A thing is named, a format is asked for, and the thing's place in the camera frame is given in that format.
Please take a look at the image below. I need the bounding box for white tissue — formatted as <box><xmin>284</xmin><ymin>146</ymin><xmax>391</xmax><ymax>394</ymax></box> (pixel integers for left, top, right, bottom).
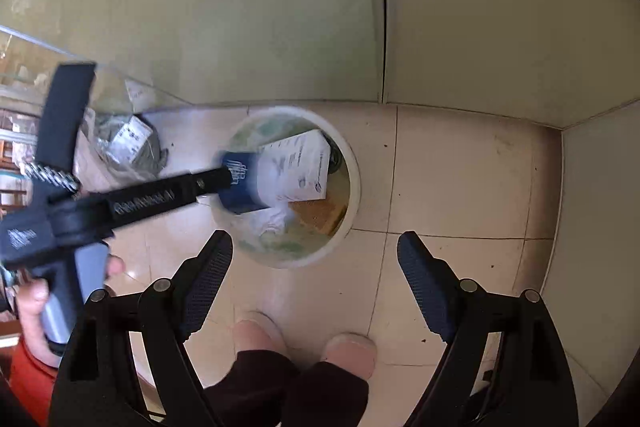
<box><xmin>243</xmin><ymin>202</ymin><xmax>296</xmax><ymax>239</ymax></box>

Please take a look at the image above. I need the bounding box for brown cardboard piece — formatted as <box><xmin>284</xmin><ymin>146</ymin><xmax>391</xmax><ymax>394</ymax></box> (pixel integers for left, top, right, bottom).
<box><xmin>288</xmin><ymin>197</ymin><xmax>347</xmax><ymax>236</ymax></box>

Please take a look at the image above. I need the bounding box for clear plastic bag pile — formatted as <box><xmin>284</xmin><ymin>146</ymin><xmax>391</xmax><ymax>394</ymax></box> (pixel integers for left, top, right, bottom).
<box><xmin>74</xmin><ymin>80</ymin><xmax>169</xmax><ymax>192</ymax></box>

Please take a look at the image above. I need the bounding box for dark blue cup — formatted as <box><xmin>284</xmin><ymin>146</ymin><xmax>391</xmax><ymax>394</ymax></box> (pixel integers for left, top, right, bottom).
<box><xmin>218</xmin><ymin>150</ymin><xmax>278</xmax><ymax>215</ymax></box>

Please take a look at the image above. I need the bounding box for left pink slipper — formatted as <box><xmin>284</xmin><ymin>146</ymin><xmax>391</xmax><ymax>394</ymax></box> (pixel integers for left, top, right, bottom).
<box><xmin>232</xmin><ymin>311</ymin><xmax>288</xmax><ymax>358</ymax></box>

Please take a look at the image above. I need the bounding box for white printed medicine box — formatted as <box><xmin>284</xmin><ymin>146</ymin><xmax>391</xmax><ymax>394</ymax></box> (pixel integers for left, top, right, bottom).
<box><xmin>259</xmin><ymin>129</ymin><xmax>331</xmax><ymax>205</ymax></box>

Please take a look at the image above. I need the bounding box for white round trash bin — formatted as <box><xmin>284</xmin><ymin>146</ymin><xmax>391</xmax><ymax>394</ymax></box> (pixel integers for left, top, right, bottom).
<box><xmin>210</xmin><ymin>106</ymin><xmax>361</xmax><ymax>269</ymax></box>

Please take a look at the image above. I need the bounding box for left hand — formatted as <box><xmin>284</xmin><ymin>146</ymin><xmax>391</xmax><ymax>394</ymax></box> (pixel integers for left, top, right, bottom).
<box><xmin>14</xmin><ymin>253</ymin><xmax>126</xmax><ymax>368</ymax></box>

